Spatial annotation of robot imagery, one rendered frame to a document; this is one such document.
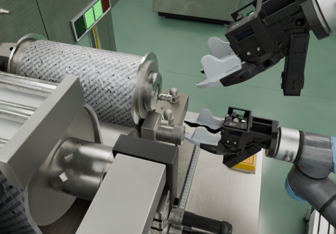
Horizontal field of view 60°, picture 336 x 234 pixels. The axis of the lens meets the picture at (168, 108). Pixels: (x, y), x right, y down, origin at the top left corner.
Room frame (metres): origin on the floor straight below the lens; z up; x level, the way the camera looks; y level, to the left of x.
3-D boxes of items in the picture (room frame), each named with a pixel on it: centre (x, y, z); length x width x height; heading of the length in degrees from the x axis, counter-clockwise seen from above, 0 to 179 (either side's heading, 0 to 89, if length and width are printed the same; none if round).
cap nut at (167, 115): (0.56, 0.00, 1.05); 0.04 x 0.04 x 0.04
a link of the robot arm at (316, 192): (0.38, -0.34, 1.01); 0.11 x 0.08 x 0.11; 30
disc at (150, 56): (0.44, 0.04, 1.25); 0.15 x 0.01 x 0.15; 164
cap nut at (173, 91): (0.66, -0.02, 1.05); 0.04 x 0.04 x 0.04
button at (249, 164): (0.53, -0.22, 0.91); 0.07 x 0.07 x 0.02; 74
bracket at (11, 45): (0.52, 0.33, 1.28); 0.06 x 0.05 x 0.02; 74
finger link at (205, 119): (0.49, -0.09, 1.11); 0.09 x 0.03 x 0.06; 65
